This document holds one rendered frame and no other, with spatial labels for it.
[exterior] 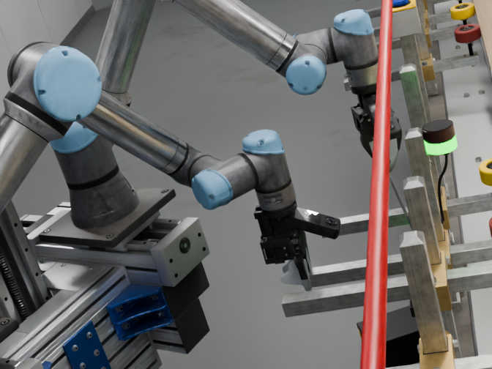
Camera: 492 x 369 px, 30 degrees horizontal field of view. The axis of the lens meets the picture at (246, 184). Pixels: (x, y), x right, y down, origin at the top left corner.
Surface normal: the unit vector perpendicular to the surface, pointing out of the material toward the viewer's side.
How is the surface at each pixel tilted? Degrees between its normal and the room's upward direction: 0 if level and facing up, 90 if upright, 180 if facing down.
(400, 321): 0
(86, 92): 86
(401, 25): 90
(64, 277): 0
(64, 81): 86
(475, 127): 0
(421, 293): 90
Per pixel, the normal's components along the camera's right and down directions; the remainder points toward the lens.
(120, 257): -0.53, 0.48
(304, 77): -0.11, 0.44
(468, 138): -0.26, -0.88
